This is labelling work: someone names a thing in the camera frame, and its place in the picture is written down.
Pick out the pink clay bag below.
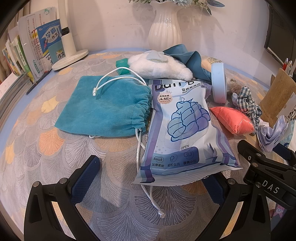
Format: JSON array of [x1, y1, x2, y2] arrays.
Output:
[[210, 106, 255, 136]]

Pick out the blue wet wipes pack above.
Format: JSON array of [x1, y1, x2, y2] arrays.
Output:
[[134, 79, 241, 186]]

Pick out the checkered fabric scrunchie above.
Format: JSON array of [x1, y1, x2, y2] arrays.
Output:
[[232, 86, 262, 133]]

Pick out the small plush toy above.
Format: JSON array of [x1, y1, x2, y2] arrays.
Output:
[[227, 78, 242, 95]]

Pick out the light blue tape roll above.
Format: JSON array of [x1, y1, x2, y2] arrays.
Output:
[[211, 62, 227, 104]]

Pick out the cream tube package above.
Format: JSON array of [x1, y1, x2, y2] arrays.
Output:
[[201, 55, 223, 75]]

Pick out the black television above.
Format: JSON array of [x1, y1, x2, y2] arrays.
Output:
[[264, 6, 295, 65]]

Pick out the teal blue cloth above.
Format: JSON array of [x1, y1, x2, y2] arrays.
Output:
[[163, 44, 212, 84]]

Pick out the black pen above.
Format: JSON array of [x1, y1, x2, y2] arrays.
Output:
[[26, 71, 51, 95]]

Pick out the white fluffy plush cloud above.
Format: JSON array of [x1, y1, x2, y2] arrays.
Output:
[[128, 50, 193, 81]]

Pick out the white desk lamp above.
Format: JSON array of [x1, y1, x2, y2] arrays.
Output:
[[52, 0, 89, 71]]

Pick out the stack of books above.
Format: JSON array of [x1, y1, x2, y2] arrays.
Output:
[[1, 6, 57, 126]]

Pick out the white ribbed vase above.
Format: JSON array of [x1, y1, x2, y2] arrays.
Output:
[[148, 1, 182, 51]]

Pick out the green small box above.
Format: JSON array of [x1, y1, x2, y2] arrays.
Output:
[[115, 58, 130, 75]]

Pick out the blue white artificial flowers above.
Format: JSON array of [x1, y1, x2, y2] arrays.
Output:
[[128, 0, 225, 15]]

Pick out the teal drawstring pouch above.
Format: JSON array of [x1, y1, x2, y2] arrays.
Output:
[[54, 67, 167, 218]]

